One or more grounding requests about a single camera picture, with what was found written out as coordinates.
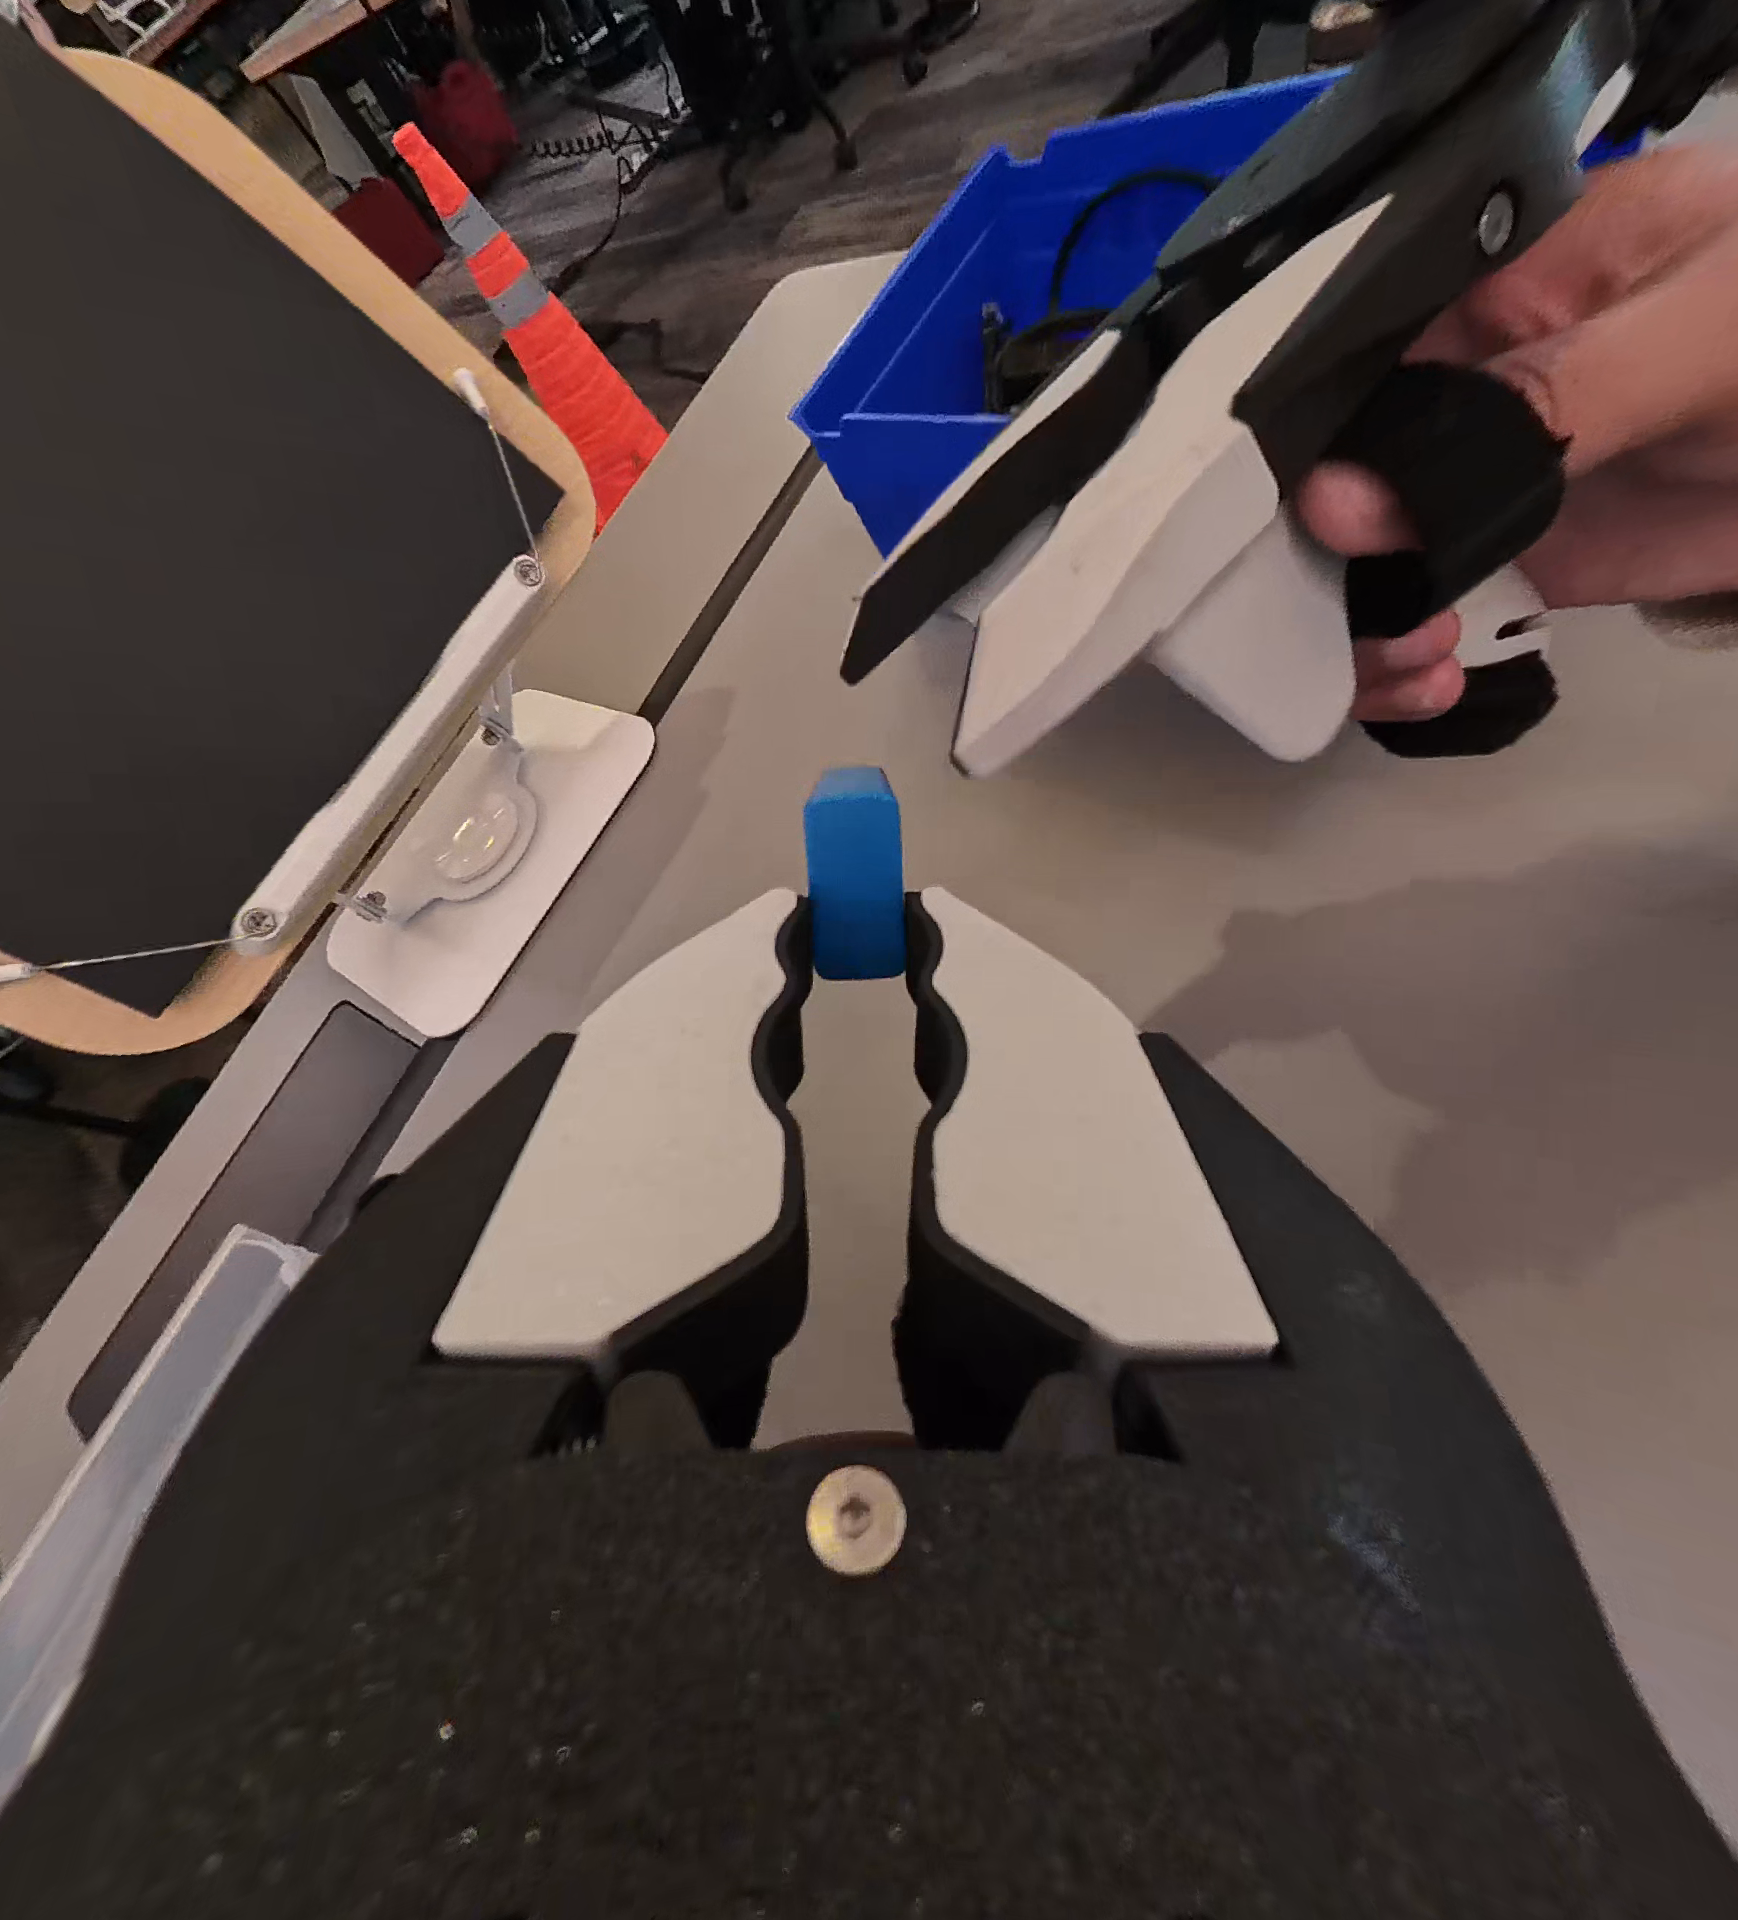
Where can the person's right hand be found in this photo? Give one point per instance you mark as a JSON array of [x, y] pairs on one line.
[[1694, 375]]

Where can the blue plastic bin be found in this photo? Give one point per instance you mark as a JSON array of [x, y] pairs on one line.
[[930, 344]]

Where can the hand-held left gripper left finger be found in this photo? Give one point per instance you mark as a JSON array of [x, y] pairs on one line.
[[599, 1169]]

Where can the grey desk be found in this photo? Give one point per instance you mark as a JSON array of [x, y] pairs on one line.
[[719, 450], [1484, 1049]]

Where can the blue rectangular block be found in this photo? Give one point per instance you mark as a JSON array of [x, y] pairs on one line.
[[853, 885]]

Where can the orange traffic cone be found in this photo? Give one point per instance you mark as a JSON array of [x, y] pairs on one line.
[[570, 360]]

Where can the wood-framed black screen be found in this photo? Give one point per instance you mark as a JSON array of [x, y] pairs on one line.
[[180, 524]]

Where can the white monitor stand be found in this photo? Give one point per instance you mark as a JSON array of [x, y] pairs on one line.
[[510, 900]]

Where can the red bag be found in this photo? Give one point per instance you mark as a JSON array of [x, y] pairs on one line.
[[466, 128]]

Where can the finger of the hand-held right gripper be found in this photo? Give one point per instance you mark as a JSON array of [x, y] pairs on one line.
[[1110, 600], [990, 524]]

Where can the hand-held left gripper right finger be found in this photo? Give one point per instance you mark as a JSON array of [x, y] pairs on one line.
[[1094, 1169]]

